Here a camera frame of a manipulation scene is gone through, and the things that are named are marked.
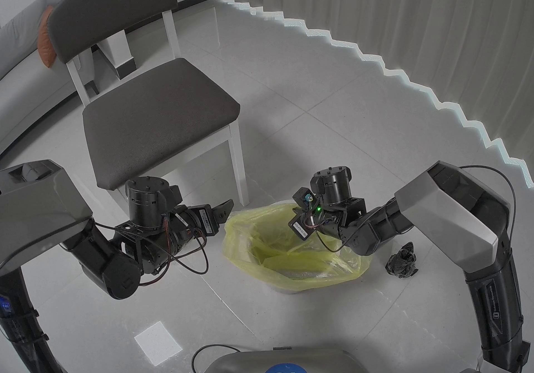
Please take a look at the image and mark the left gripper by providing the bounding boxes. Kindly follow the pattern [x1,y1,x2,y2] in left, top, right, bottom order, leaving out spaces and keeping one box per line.
[163,198,234,257]

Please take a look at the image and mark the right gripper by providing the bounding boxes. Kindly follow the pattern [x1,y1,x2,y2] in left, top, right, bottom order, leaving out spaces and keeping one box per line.
[289,213,345,241]

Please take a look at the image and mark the yellow plastic bag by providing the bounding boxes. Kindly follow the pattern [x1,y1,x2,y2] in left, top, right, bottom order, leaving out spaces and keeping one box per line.
[222,203,372,292]

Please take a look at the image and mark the black plastic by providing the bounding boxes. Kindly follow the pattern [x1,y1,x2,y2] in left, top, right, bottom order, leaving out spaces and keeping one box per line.
[385,242,419,279]

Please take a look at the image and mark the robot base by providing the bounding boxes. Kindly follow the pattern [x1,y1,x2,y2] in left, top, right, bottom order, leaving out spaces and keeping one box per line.
[206,346,370,373]

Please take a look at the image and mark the white trash bin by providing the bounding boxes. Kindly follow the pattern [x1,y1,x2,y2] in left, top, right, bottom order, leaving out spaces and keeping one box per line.
[261,267,330,295]

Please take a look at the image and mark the grey sofa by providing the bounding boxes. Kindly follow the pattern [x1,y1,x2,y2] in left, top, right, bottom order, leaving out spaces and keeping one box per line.
[0,0,103,155]

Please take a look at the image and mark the grey padded white chair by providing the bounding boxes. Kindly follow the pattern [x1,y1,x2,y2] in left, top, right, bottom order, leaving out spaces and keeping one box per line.
[48,0,251,208]

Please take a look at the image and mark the orange cushion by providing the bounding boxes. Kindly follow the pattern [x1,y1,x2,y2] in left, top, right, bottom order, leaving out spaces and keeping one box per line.
[38,5,58,68]

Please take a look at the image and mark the grey cushion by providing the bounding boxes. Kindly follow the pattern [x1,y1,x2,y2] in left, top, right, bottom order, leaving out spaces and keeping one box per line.
[0,0,63,80]

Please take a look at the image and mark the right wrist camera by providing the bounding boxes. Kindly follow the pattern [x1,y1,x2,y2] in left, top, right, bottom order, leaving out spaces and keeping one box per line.
[291,187,321,218]

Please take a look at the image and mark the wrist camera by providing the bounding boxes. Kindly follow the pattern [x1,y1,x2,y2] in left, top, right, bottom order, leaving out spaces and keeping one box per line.
[291,187,321,218]
[166,184,183,209]

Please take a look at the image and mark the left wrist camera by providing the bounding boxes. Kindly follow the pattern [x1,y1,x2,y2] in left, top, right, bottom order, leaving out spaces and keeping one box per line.
[166,184,183,209]

